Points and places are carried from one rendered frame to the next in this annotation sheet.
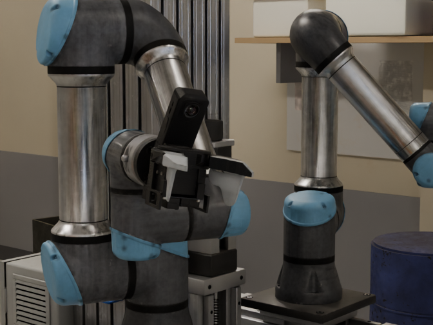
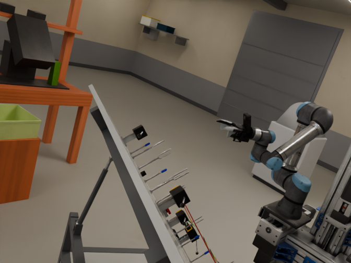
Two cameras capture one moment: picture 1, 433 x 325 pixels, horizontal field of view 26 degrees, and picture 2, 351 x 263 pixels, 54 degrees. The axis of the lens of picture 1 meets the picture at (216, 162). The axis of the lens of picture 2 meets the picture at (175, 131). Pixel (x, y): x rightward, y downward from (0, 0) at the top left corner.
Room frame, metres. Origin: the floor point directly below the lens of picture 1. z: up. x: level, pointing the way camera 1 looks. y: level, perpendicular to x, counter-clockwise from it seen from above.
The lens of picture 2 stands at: (0.86, -1.77, 1.95)
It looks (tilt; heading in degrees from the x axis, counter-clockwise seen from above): 15 degrees down; 88
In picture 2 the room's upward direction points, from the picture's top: 18 degrees clockwise
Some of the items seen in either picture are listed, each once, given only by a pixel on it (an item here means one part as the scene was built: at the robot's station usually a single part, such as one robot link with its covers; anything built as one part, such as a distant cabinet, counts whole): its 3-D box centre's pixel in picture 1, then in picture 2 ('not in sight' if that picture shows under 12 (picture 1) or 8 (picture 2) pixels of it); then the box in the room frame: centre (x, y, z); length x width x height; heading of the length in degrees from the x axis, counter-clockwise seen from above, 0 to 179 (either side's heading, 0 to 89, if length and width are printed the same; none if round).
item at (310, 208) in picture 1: (309, 223); not in sight; (2.08, -0.21, 1.33); 0.13 x 0.12 x 0.14; 166
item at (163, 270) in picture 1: (153, 262); (297, 187); (1.69, 0.12, 1.33); 0.13 x 0.12 x 0.14; 114
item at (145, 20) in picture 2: not in sight; (150, 22); (-0.76, 10.51, 2.04); 0.54 x 0.45 x 0.30; 140
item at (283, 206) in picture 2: (157, 323); (291, 205); (1.70, 0.11, 1.21); 0.15 x 0.15 x 0.10
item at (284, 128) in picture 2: not in sight; (292, 145); (3.01, 3.95, 0.76); 0.79 x 0.69 x 1.53; 140
